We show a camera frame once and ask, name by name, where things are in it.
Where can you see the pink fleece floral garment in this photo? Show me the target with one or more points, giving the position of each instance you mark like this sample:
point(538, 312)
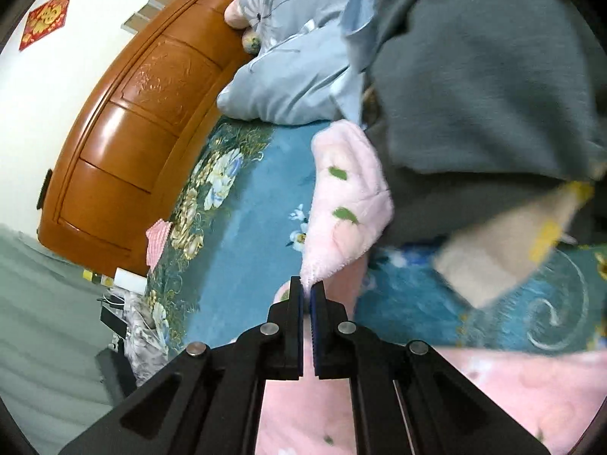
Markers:
point(554, 398)

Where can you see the wooden headboard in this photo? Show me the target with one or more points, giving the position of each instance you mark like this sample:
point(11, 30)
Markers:
point(137, 137)

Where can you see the beige fleece garment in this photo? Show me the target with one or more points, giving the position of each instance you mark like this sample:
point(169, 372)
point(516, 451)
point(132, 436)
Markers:
point(483, 263)

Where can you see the red wall decoration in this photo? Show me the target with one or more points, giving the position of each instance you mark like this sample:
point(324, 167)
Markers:
point(44, 20)

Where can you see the pink pillow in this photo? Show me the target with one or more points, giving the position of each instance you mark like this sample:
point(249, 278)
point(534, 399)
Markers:
point(252, 39)

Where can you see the white paper box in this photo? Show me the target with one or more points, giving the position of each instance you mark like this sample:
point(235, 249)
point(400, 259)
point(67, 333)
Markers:
point(131, 282)

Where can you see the pink knitted cloth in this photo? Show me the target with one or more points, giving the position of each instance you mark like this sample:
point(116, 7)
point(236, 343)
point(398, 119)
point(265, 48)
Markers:
point(157, 236)

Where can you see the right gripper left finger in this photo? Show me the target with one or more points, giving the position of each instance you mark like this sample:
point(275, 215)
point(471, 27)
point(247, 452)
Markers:
point(207, 400)

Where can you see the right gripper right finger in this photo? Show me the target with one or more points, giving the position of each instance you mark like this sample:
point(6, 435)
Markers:
point(408, 399)

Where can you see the teal floral bed blanket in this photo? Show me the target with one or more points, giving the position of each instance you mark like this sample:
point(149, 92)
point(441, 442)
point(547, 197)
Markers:
point(238, 229)

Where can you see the grey patterned cloth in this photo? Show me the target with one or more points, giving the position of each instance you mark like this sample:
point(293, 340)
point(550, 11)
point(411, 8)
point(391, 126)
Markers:
point(145, 345)

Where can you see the dark grey clothes pile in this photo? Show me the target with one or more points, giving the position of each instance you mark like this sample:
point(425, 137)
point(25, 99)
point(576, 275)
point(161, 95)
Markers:
point(482, 106)

